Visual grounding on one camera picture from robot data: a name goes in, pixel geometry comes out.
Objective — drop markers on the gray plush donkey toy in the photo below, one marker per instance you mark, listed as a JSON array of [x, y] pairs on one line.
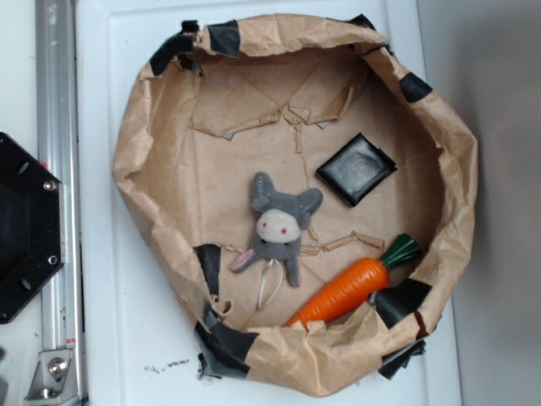
[[277, 236]]

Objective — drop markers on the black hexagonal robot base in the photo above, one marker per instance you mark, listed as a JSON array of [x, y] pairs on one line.
[[31, 231]]

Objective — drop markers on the brown paper bag bin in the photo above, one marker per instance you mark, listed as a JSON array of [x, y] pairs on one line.
[[281, 94]]

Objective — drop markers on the black leather wallet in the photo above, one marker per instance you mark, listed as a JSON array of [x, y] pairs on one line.
[[356, 169]]

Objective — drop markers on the orange plastic carrot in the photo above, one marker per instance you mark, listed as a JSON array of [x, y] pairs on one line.
[[348, 290]]

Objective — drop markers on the white tray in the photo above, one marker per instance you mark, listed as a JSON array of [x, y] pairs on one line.
[[140, 346]]

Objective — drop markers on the aluminium rail frame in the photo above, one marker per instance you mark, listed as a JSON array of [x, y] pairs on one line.
[[60, 377]]

